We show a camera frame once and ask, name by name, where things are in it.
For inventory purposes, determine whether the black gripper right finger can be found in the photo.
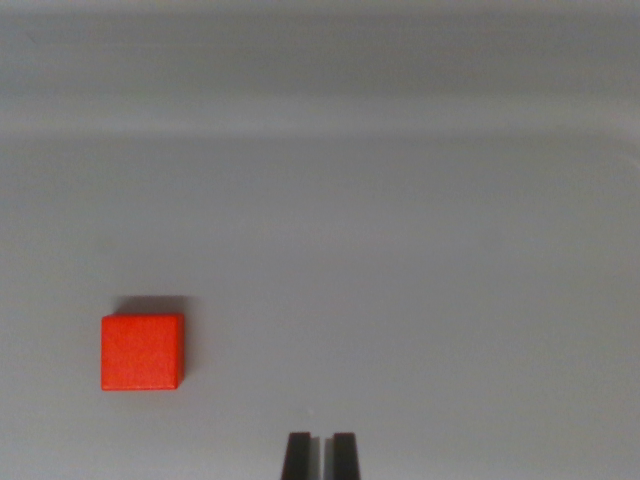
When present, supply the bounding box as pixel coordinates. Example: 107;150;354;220
323;432;362;480

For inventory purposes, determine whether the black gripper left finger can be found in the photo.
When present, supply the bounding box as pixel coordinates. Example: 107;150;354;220
281;432;322;480

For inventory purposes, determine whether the white plastic bin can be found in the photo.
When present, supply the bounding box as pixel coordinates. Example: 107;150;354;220
0;0;640;480

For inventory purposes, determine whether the red cube block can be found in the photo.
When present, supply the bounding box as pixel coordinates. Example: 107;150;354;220
100;313;186;392

